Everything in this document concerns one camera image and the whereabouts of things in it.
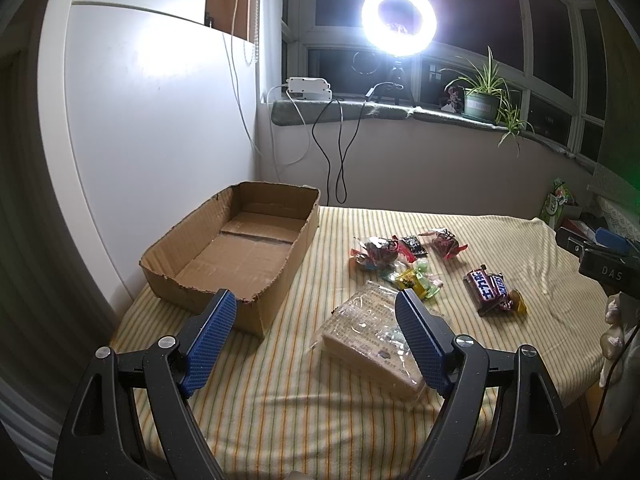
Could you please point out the snickers bar brown wrapper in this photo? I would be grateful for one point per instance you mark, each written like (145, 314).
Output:
(515, 302)

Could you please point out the red clear bag dark snack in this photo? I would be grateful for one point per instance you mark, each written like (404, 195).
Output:
(380, 253)

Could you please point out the potted spider plant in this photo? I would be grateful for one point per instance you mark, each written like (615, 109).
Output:
(488, 98)

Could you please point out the green clear mint candy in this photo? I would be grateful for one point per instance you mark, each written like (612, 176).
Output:
(427, 284)

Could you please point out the packaged sliced bread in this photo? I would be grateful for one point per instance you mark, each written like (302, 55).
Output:
(363, 334)

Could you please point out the brown cardboard box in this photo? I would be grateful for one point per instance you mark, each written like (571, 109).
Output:
(249, 238)

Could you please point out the small red clear nut bag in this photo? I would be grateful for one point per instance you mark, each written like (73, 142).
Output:
(444, 243)

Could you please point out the red green triangular snack packet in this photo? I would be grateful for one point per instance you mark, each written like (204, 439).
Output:
(401, 277)

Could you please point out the black candy wrapper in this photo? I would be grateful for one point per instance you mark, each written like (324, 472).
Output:
(410, 248)

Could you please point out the snickers bar blue label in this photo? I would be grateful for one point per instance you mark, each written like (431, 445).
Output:
(493, 287)

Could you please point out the green snack bag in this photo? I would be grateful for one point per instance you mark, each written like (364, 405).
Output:
(558, 204)

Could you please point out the bright ring light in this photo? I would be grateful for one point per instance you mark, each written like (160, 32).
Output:
(399, 28)

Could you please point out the white power strip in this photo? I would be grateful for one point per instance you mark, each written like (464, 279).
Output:
(309, 89)

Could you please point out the small pink figurine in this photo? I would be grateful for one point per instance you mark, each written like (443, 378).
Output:
(452, 101)

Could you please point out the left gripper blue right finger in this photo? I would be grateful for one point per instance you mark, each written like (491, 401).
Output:
(528, 436)

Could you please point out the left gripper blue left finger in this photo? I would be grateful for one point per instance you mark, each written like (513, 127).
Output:
(101, 436)

